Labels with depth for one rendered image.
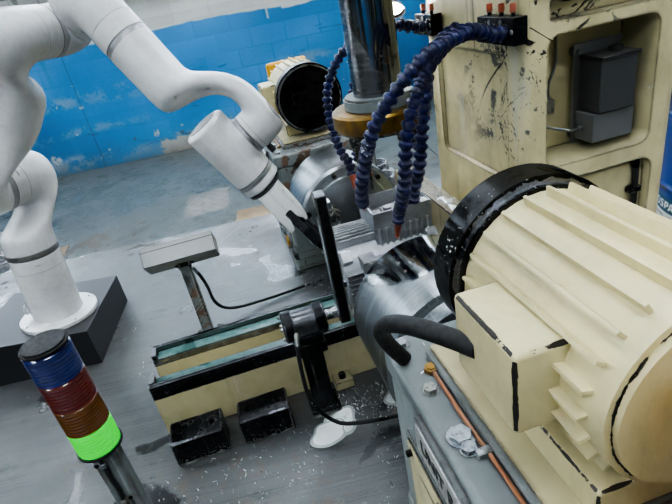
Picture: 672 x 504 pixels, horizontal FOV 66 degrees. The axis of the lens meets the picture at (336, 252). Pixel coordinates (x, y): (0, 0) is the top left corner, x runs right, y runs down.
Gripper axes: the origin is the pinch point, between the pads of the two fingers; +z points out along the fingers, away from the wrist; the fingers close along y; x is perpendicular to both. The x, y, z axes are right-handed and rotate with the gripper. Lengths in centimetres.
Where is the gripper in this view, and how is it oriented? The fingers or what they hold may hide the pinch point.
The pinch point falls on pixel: (314, 233)
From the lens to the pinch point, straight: 109.0
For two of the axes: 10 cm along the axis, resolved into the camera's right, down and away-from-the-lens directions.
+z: 6.3, 6.1, 4.8
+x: 7.3, -6.7, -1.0
